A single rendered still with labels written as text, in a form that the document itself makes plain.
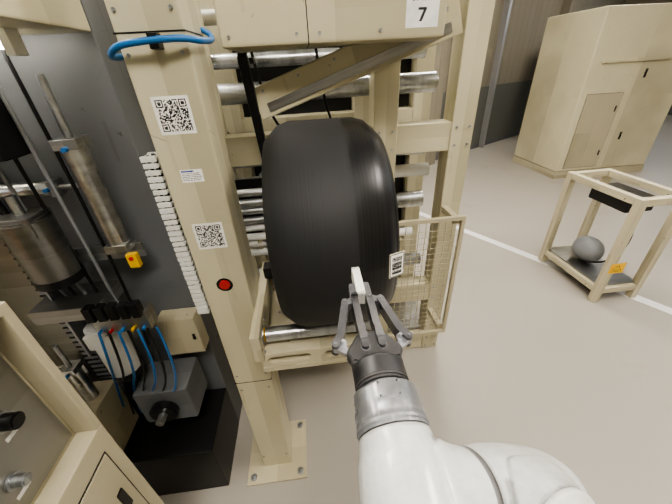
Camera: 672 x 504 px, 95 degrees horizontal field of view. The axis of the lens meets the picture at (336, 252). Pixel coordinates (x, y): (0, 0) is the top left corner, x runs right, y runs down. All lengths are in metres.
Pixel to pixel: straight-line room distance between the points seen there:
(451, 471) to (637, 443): 1.85
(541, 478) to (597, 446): 1.64
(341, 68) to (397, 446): 1.03
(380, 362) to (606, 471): 1.68
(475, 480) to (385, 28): 0.98
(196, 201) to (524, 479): 0.78
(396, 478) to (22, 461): 0.72
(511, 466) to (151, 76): 0.86
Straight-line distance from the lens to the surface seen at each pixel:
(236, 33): 1.02
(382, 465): 0.39
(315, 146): 0.71
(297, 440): 1.79
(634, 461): 2.14
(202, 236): 0.87
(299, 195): 0.64
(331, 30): 1.01
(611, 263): 2.79
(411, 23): 1.05
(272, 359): 1.02
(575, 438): 2.07
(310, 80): 1.14
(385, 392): 0.42
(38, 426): 0.92
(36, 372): 0.86
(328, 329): 0.95
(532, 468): 0.47
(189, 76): 0.77
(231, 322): 1.04
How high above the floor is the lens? 1.59
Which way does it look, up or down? 31 degrees down
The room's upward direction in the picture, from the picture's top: 3 degrees counter-clockwise
